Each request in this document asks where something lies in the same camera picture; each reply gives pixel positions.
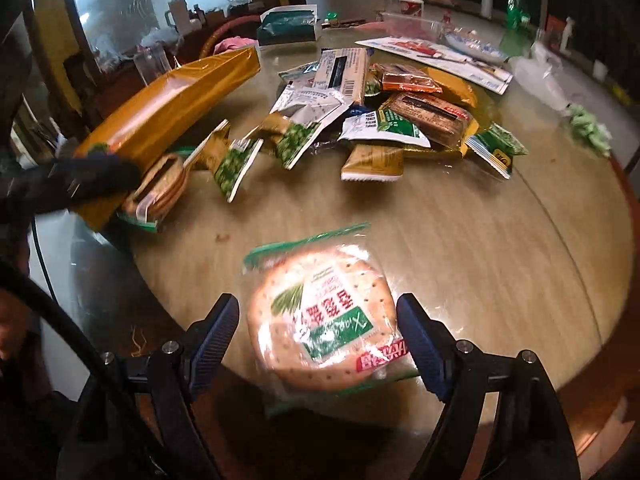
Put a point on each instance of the small green-lidded jar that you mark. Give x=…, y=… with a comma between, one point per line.
x=332, y=19

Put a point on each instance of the white mug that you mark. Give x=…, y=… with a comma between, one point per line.
x=177, y=17

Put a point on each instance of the pile of small green packets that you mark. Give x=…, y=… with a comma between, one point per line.
x=295, y=142

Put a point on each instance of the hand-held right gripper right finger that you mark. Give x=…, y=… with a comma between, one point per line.
x=419, y=345

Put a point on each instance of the clear plastic container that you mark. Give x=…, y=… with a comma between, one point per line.
x=410, y=27

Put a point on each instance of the red and white cup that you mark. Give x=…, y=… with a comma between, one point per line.
x=412, y=4

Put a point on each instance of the wicker chair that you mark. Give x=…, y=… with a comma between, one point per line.
x=220, y=30

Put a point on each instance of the green tissue box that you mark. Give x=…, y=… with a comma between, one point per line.
x=287, y=25

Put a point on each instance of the white printed flyer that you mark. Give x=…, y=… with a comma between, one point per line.
x=460, y=62

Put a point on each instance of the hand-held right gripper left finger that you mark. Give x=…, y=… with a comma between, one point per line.
x=216, y=341

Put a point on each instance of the clear plastic bag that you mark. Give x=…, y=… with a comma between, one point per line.
x=540, y=77

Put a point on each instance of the white spray bottle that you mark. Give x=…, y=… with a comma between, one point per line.
x=567, y=35

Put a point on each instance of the round cracker packet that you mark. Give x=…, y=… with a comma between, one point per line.
x=160, y=190
x=325, y=320

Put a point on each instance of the green plastic bottle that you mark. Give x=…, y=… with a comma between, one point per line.
x=516, y=20

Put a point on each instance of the blue patterned plate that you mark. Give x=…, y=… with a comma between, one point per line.
x=475, y=45

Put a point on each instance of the pink cloth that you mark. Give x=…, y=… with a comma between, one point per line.
x=232, y=44

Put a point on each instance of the clear drinking glass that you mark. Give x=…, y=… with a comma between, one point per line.
x=152, y=62

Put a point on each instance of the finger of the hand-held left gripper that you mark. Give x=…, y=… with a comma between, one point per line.
x=100, y=175

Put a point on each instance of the large yellow snack bag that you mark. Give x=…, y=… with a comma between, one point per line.
x=170, y=105

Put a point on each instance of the crumpled green cloth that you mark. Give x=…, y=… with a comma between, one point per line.
x=592, y=130

